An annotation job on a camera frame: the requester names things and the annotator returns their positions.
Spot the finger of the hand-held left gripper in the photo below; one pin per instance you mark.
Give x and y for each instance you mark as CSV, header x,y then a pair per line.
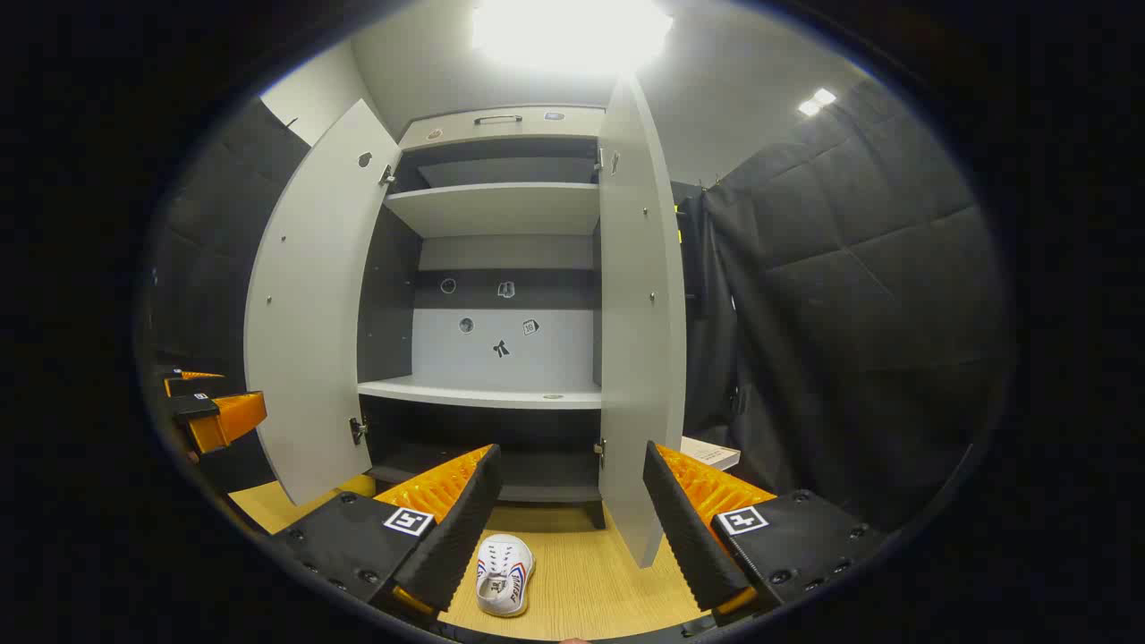
x,y
237,416
190,383

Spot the yellow plush toy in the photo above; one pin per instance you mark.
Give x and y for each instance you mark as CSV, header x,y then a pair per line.
x,y
356,486

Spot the white canvas shoe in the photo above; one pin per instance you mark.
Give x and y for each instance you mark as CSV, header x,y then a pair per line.
x,y
505,577

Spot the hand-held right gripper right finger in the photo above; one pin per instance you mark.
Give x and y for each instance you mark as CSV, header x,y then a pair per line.
x,y
684,528

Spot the grey shoe cabinet door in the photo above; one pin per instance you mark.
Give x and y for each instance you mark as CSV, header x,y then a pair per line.
x,y
313,313
640,313

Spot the small ceiling light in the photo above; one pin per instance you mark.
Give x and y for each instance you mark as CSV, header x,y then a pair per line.
x,y
817,101

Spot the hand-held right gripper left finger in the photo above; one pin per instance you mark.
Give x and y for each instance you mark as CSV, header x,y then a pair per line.
x,y
461,528

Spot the grey cabinet drawer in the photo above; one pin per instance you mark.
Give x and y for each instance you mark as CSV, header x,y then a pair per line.
x,y
510,127

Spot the grey shoe cabinet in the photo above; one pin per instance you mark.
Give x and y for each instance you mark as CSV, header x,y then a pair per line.
x,y
501,210

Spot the large ceiling light panel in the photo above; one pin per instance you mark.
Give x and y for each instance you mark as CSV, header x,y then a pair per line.
x,y
572,31

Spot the white book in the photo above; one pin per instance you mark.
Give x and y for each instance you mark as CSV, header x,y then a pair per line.
x,y
711,452

